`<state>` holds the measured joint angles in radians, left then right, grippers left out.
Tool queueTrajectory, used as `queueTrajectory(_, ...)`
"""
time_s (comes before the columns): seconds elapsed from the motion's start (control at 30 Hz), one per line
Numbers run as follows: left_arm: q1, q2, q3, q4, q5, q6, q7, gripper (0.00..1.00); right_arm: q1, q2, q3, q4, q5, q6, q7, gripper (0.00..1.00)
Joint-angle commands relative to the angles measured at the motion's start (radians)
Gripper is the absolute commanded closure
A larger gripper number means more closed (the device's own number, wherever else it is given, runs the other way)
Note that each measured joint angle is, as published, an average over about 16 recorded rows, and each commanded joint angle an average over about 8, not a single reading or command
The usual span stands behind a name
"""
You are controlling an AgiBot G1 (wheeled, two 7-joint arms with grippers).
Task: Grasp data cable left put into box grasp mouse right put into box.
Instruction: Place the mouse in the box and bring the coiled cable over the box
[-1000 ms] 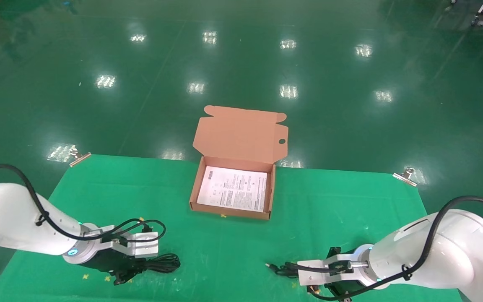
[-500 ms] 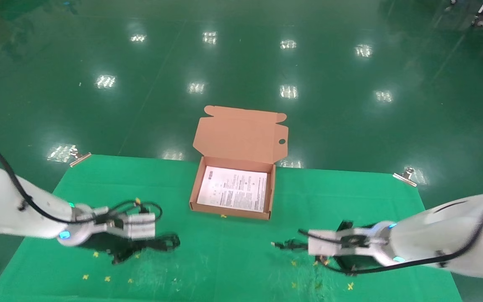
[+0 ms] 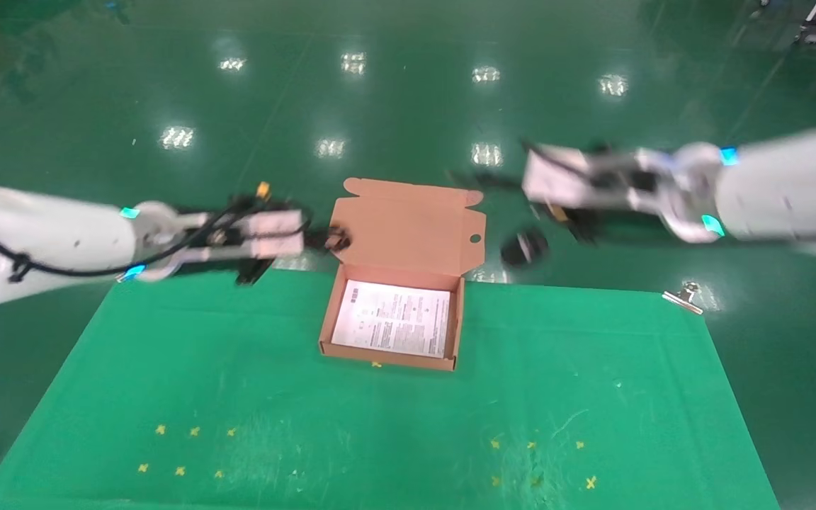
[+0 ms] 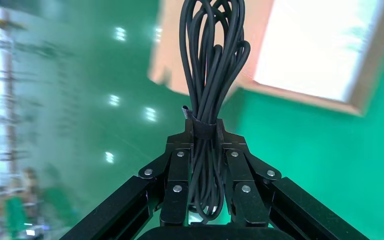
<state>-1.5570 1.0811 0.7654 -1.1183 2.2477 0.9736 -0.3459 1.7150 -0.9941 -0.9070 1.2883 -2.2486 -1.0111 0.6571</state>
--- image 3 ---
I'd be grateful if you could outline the silver binder clip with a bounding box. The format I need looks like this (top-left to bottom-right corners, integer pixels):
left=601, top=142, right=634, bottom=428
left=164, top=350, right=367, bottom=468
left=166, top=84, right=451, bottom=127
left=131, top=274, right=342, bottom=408
left=663, top=282, right=705, bottom=316

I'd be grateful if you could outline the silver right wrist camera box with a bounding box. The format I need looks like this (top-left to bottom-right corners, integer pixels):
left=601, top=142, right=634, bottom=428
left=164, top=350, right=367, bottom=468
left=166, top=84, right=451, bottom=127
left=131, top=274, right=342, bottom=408
left=521, top=145, right=596, bottom=210

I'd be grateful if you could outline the green table mat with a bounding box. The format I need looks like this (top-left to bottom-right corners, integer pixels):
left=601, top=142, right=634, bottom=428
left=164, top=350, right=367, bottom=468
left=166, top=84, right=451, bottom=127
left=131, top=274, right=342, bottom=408
left=0, top=269, right=781, bottom=510

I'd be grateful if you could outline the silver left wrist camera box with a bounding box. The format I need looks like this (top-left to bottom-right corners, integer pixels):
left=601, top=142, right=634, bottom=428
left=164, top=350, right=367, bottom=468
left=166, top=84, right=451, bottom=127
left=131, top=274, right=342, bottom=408
left=242, top=208, right=306, bottom=259

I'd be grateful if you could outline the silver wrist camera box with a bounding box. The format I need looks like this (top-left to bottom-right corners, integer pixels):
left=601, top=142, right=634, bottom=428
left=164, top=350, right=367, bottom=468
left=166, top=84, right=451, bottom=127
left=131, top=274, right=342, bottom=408
left=242, top=208, right=306, bottom=259
left=521, top=145, right=596, bottom=210

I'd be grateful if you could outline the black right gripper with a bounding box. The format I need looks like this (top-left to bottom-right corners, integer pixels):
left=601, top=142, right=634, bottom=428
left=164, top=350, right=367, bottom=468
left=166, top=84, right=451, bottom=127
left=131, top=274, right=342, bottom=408
left=553, top=205, right=657, bottom=246

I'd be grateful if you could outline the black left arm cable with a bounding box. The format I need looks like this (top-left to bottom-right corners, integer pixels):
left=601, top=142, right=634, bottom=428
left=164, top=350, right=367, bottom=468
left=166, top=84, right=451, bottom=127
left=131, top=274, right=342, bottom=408
left=0, top=193, right=313, bottom=284

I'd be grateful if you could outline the open brown cardboard box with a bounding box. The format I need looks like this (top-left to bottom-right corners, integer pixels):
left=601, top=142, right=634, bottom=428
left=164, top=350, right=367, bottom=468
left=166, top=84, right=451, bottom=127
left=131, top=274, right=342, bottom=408
left=318, top=177, right=487, bottom=372

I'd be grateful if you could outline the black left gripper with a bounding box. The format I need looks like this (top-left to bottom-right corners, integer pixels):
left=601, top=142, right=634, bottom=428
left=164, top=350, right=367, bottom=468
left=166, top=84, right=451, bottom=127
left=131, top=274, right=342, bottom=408
left=237, top=225, right=336, bottom=285

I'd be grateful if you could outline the white printed instruction sheet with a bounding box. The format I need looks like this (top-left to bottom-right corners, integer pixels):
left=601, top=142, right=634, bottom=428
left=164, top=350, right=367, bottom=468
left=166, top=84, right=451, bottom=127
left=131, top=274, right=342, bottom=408
left=331, top=280, right=451, bottom=358

